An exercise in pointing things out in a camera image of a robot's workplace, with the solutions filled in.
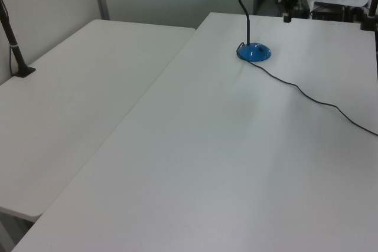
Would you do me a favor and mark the white side table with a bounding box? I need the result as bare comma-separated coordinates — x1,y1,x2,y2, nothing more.
0,19,197,218

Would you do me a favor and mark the black case with green trim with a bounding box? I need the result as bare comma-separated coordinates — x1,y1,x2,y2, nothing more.
291,0,309,18

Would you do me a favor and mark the black camera pole with clamp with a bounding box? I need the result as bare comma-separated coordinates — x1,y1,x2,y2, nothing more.
359,0,378,32

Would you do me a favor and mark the black camera pole with white band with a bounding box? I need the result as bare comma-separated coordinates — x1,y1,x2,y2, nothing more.
0,0,37,78

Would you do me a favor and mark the black lamp power cord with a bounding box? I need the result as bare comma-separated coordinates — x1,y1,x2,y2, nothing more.
237,41,378,137

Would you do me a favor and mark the blue gooseneck desk lamp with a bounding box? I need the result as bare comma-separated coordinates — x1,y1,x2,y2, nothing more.
235,0,273,63

